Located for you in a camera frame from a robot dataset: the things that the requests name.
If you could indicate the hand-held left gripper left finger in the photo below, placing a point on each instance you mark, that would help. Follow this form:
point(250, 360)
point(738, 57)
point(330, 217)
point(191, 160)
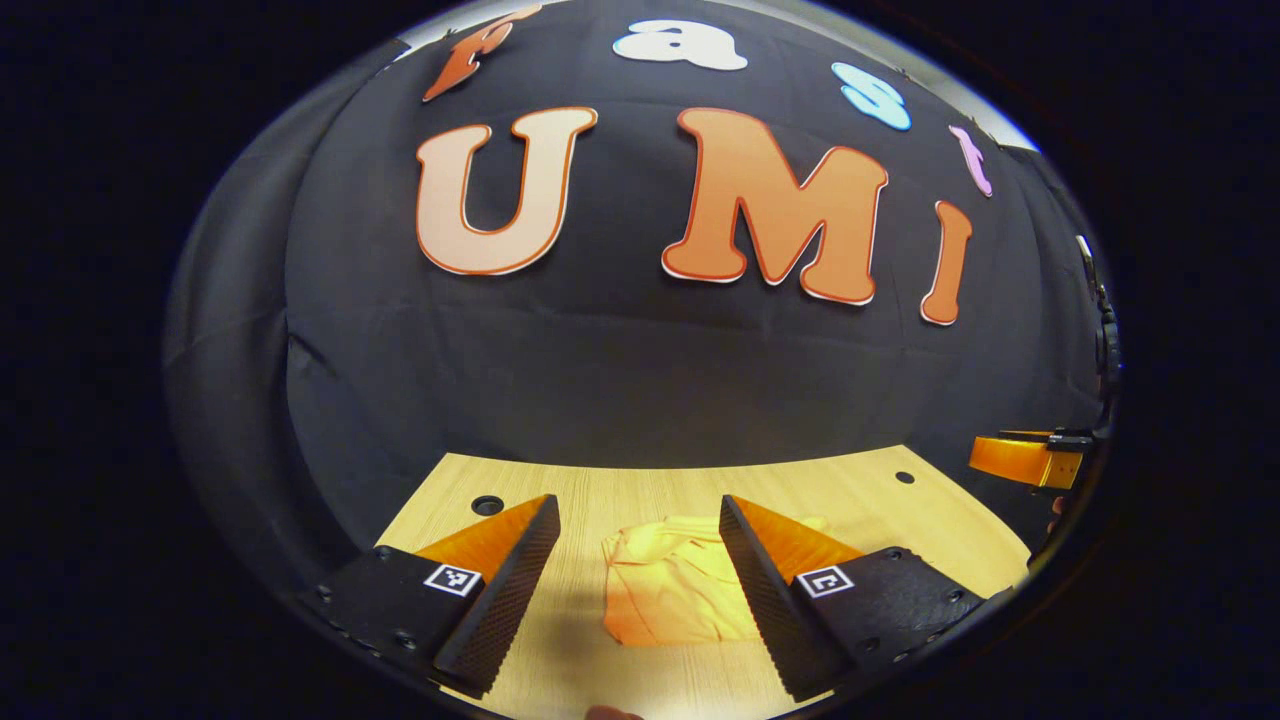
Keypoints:
point(510, 600)

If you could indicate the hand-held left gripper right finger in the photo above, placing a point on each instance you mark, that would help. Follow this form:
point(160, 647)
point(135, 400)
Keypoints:
point(770, 600)

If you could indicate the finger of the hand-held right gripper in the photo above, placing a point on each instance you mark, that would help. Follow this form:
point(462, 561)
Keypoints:
point(1025, 434)
point(1020, 460)

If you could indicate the orange T-shirt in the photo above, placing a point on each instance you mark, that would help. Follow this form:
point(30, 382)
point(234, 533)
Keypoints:
point(670, 590)

